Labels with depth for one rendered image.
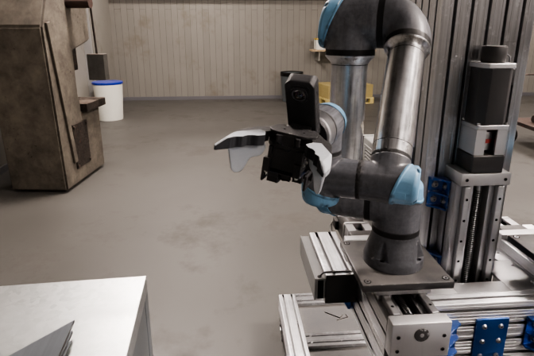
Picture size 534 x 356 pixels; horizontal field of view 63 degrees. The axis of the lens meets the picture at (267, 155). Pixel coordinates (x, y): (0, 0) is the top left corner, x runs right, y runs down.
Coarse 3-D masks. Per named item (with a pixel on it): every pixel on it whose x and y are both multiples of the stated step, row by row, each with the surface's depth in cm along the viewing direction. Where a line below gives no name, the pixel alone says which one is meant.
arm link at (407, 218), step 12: (420, 180) 105; (420, 192) 102; (372, 204) 104; (384, 204) 103; (396, 204) 102; (420, 204) 103; (372, 216) 106; (384, 216) 104; (396, 216) 103; (408, 216) 102; (420, 216) 105; (384, 228) 105; (396, 228) 103; (408, 228) 103
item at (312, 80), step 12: (288, 84) 62; (300, 84) 61; (312, 84) 61; (288, 96) 64; (300, 96) 62; (312, 96) 62; (288, 108) 65; (300, 108) 64; (312, 108) 64; (288, 120) 67; (300, 120) 66; (312, 120) 65
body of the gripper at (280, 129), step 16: (272, 128) 64; (288, 128) 65; (304, 128) 66; (320, 128) 71; (272, 144) 64; (288, 144) 62; (272, 160) 64; (288, 160) 63; (304, 160) 64; (272, 176) 64; (288, 176) 64; (304, 176) 63
